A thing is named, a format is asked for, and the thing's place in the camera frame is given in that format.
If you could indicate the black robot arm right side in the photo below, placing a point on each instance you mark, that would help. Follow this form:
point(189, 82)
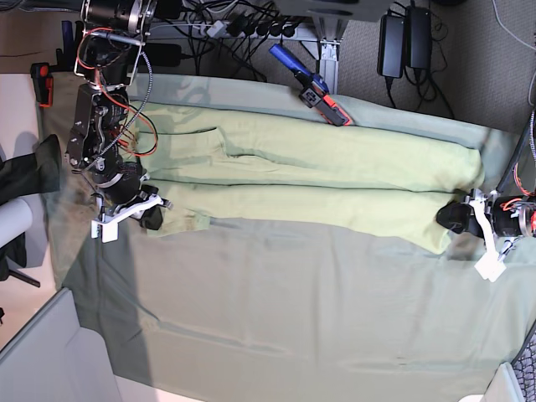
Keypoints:
point(100, 148)

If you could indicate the black power adapter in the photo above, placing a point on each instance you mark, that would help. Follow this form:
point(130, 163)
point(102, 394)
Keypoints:
point(391, 46)
point(419, 41)

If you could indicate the grey power strip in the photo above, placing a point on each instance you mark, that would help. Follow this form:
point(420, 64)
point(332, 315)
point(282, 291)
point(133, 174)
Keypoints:
point(223, 29)

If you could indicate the blue orange clamp left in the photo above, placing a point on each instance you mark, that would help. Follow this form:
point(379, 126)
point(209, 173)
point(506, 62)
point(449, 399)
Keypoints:
point(43, 84)

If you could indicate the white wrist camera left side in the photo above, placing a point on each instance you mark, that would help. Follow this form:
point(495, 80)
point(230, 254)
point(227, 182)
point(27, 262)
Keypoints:
point(490, 267)

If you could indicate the white black gripper body right side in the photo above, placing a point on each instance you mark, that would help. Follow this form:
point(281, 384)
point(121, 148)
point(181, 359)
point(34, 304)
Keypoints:
point(147, 198)

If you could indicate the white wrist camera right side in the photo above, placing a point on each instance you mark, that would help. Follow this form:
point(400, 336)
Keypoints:
point(105, 231)

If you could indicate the dark green cloth piece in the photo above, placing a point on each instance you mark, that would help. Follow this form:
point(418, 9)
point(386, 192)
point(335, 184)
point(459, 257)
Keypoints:
point(33, 173)

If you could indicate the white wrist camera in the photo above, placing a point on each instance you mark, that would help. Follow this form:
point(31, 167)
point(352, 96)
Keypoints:
point(105, 231)
point(490, 267)

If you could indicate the black power brick under table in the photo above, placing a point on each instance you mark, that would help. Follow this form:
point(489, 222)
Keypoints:
point(164, 55)

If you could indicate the aluminium table leg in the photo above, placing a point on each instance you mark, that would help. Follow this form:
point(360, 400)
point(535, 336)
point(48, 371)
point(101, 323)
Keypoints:
point(329, 33)

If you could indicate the grey bin left bottom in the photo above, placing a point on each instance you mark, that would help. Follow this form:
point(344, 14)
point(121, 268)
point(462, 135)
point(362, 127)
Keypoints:
point(53, 358)

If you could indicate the grey patterned bin right bottom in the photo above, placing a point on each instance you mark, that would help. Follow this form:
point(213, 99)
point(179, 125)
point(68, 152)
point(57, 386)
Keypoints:
point(515, 381)

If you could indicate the blue orange clamp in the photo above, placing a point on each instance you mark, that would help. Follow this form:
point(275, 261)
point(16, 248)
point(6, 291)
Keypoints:
point(314, 93)
point(43, 84)

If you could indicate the white black gripper body left side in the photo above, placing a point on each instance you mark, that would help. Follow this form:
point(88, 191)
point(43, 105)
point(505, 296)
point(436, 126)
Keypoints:
point(499, 217)

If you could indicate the blue orange clamp centre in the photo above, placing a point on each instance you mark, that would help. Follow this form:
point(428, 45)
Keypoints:
point(314, 93)

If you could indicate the white cylindrical post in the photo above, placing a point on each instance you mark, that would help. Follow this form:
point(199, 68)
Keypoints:
point(16, 217)

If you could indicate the black power adapter right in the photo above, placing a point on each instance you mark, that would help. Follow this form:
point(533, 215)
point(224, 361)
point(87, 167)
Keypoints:
point(419, 41)

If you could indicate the black power adapter left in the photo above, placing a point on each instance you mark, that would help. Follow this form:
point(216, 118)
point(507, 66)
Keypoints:
point(391, 46)

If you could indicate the light green T-shirt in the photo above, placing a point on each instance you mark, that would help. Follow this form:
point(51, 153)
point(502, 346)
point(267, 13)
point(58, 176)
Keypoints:
point(216, 164)

